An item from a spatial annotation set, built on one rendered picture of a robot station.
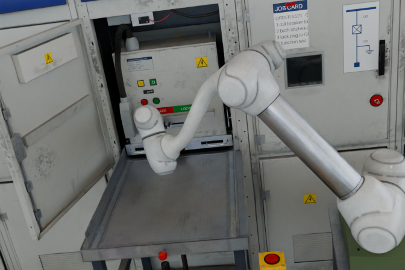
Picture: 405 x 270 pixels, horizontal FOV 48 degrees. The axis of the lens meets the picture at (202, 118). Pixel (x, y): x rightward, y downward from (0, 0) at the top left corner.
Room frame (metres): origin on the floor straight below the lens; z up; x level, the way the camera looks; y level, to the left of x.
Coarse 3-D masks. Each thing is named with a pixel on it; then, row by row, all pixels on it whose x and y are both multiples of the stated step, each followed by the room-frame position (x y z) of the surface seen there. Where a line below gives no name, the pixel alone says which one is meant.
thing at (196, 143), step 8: (208, 136) 2.07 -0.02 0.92; (216, 136) 2.05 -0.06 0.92; (128, 144) 2.10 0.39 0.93; (136, 144) 2.09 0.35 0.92; (192, 144) 2.07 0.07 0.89; (200, 144) 2.06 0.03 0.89; (208, 144) 2.06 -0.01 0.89; (232, 144) 2.05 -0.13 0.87; (128, 152) 2.10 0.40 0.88; (144, 152) 2.09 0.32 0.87
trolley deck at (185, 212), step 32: (192, 160) 1.98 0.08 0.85; (224, 160) 1.94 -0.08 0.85; (128, 192) 1.76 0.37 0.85; (160, 192) 1.72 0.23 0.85; (192, 192) 1.69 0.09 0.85; (224, 192) 1.65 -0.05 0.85; (128, 224) 1.52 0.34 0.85; (160, 224) 1.49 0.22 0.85; (192, 224) 1.46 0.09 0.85; (224, 224) 1.43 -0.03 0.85; (96, 256) 1.39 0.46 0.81; (128, 256) 1.38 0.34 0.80
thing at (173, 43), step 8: (152, 40) 2.30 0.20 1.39; (160, 40) 2.27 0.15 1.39; (168, 40) 2.25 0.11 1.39; (176, 40) 2.22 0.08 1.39; (184, 40) 2.19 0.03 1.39; (192, 40) 2.17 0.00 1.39; (200, 40) 2.15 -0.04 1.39; (208, 40) 2.12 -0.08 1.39; (216, 40) 2.18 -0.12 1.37; (144, 48) 2.15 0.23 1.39; (152, 48) 2.12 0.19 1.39; (160, 48) 2.09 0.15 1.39; (168, 48) 2.08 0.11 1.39; (216, 48) 2.08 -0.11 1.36; (112, 56) 2.11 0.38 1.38; (224, 104) 2.21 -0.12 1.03; (224, 112) 2.10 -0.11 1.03; (224, 120) 2.06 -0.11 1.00
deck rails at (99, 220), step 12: (120, 156) 2.00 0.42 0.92; (228, 156) 1.97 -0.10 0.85; (120, 168) 1.95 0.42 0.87; (228, 168) 1.85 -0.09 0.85; (108, 180) 1.77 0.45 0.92; (120, 180) 1.88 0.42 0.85; (228, 180) 1.74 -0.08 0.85; (108, 192) 1.73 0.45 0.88; (228, 192) 1.64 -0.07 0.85; (108, 204) 1.68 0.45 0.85; (96, 216) 1.53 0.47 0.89; (108, 216) 1.58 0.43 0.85; (96, 228) 1.51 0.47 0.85; (96, 240) 1.43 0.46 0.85
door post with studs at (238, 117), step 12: (228, 0) 2.01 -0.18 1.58; (228, 12) 2.01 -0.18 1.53; (228, 24) 2.01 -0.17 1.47; (228, 36) 2.01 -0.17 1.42; (228, 48) 2.01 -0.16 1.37; (228, 60) 2.02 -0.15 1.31; (240, 120) 2.01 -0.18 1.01; (240, 132) 2.01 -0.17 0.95; (240, 144) 2.01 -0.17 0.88; (252, 192) 2.01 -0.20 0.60; (252, 204) 2.01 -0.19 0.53; (252, 216) 2.01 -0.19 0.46; (252, 228) 2.01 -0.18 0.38; (252, 240) 2.01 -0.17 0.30
